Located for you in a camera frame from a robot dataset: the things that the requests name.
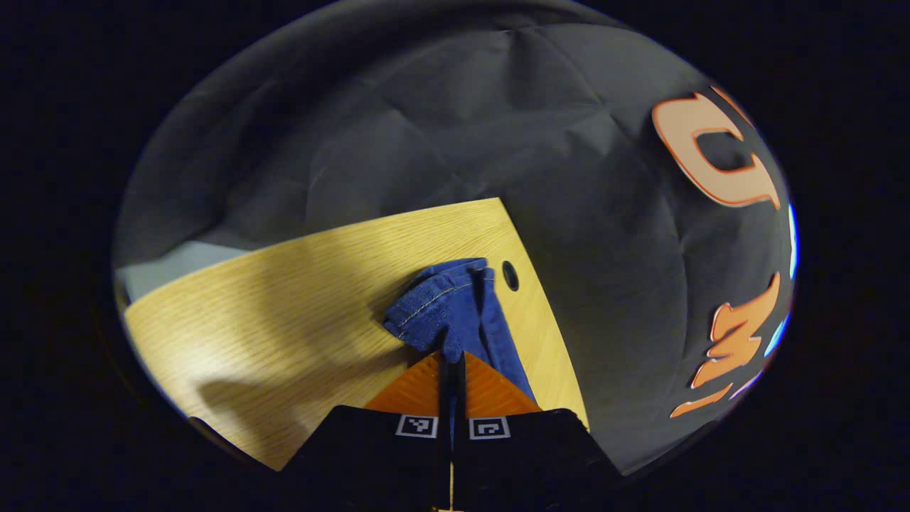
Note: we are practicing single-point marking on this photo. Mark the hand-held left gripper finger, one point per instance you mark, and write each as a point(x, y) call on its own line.
point(458, 398)
point(443, 405)

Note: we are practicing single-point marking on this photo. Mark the blue denim jeans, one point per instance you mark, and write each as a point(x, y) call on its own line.
point(441, 306)

